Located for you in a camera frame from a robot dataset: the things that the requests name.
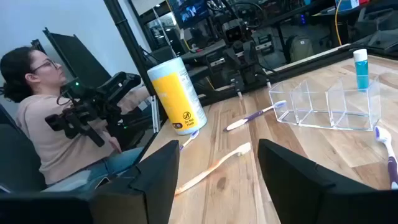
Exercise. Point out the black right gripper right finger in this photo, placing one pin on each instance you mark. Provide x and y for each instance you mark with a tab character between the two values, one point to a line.
295	193

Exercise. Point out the black wall monitor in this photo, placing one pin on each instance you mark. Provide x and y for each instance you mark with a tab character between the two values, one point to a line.
189	12

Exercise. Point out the orange white toothbrush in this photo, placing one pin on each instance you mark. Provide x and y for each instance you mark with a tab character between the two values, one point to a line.
214	167

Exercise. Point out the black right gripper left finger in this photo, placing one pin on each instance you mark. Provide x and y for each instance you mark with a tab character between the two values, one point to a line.
149	186

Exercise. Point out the blue mouthwash bottle white cap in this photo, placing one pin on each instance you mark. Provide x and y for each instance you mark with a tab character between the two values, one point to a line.
361	71

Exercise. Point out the black rig frame post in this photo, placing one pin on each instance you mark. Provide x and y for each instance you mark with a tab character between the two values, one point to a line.
124	28

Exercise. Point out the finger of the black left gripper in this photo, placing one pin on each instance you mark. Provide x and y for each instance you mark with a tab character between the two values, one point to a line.
266	79
238	87

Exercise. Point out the black chair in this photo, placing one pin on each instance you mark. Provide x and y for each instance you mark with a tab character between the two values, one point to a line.
18	155

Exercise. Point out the person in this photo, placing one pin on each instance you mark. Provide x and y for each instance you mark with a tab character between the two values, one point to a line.
56	149

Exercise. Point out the black flat panel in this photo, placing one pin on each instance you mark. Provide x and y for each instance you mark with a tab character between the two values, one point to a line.
77	59

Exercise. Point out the clear acrylic organizer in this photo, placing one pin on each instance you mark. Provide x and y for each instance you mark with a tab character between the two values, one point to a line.
298	102

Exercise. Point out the grey backpack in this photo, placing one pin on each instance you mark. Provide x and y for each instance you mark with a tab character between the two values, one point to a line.
298	48

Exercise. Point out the silver aluminium bracket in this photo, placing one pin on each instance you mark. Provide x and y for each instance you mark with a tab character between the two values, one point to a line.
155	112

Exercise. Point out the yellow white wipes canister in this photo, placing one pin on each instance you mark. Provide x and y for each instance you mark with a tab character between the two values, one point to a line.
177	99

